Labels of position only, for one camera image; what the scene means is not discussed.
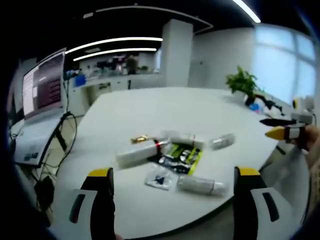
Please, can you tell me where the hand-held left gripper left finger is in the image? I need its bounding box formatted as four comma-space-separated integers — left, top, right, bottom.
68, 167, 116, 240

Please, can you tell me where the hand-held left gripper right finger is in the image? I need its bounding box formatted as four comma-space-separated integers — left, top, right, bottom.
233, 165, 294, 240

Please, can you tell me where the small silver skincare bottle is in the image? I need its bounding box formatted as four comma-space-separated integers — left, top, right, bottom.
208, 133, 236, 150

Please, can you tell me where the long white skincare box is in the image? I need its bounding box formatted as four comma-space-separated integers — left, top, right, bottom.
115, 139, 164, 169

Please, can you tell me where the gold skincare jar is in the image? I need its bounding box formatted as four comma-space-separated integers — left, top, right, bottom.
130, 134, 149, 145

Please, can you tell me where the white skincare tube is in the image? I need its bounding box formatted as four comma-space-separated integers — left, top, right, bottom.
161, 129, 205, 148

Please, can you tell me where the person's right hand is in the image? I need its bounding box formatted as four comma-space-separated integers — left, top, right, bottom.
292, 124, 320, 152

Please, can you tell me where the black desk tool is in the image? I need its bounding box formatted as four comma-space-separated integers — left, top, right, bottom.
254, 93, 285, 117

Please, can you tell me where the blue packet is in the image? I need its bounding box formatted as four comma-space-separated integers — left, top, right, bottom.
248, 102, 265, 114

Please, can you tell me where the yellow and white device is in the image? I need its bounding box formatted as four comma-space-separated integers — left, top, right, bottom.
291, 95, 316, 114

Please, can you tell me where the black power adapter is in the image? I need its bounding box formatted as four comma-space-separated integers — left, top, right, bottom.
33, 175, 55, 214

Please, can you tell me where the green potted plant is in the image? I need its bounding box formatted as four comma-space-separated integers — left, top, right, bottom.
224, 65, 261, 106

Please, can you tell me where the window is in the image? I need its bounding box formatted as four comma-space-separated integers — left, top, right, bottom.
249, 23, 316, 106

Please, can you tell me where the clear plastic sachet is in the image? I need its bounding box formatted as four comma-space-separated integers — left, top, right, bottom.
144, 163, 179, 191

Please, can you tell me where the green and black packet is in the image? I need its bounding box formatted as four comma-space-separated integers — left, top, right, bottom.
149, 141, 204, 176

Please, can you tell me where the long ceiling light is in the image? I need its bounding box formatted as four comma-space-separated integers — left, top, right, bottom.
72, 47, 158, 62
64, 36, 164, 55
232, 0, 262, 24

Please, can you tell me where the white counter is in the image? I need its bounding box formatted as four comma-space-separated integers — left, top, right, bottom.
67, 72, 163, 118

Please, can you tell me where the open laptop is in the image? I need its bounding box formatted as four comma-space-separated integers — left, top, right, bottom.
12, 47, 67, 166

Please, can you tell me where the blue box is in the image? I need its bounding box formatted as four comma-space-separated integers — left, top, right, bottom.
74, 75, 87, 88

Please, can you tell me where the white pillar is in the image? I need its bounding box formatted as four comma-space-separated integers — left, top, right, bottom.
161, 18, 194, 88

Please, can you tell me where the black cable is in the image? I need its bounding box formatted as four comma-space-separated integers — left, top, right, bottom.
32, 74, 79, 181

